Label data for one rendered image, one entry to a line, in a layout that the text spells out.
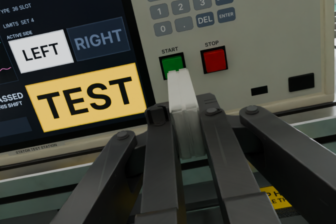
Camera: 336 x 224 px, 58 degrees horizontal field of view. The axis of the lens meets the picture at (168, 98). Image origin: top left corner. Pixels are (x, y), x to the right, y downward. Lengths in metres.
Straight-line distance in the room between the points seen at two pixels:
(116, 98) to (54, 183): 0.10
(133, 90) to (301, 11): 0.17
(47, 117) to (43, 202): 0.08
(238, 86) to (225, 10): 0.07
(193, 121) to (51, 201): 0.21
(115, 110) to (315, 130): 0.19
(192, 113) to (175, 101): 0.01
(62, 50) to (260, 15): 0.18
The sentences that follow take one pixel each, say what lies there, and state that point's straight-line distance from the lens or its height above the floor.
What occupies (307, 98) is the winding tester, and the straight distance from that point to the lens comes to 0.32.
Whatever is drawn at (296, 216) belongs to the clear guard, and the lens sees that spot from 0.28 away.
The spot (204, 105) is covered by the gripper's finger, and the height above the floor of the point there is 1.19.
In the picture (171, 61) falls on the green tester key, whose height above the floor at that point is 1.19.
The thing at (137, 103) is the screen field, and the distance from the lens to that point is 0.29.
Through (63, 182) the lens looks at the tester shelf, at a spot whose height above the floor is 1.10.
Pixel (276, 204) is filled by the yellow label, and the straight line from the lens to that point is 0.29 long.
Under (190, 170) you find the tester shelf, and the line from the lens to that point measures 0.30.
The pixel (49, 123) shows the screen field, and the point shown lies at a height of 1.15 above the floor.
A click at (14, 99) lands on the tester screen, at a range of 0.32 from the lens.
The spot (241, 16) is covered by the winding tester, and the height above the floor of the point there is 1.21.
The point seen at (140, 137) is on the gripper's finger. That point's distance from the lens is 0.15.
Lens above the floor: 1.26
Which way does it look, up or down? 22 degrees down
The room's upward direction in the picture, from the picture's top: 13 degrees counter-clockwise
